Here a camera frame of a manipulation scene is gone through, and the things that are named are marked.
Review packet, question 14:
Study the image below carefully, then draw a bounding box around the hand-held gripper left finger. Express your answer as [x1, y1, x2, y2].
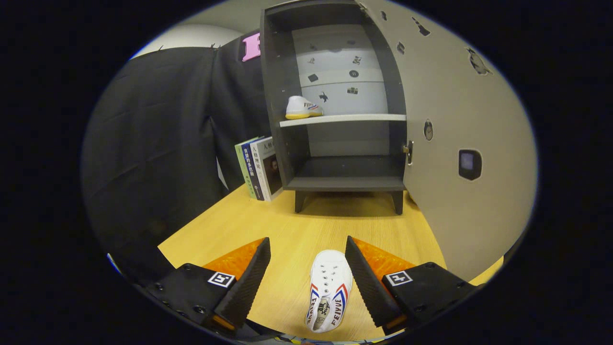
[144, 237, 272, 338]

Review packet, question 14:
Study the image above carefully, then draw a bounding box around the white grey book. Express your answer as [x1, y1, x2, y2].
[250, 136, 284, 202]

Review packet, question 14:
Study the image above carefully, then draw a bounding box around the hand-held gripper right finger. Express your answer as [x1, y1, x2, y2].
[344, 236, 479, 336]

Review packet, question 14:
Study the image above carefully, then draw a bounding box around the white canvas shoe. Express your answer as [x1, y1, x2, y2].
[285, 95, 324, 120]
[305, 249, 353, 334]

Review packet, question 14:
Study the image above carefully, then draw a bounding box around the black backdrop cloth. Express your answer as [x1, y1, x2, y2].
[80, 31, 283, 288]

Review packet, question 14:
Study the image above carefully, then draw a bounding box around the beige shoe cabinet door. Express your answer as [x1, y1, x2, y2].
[354, 0, 537, 283]

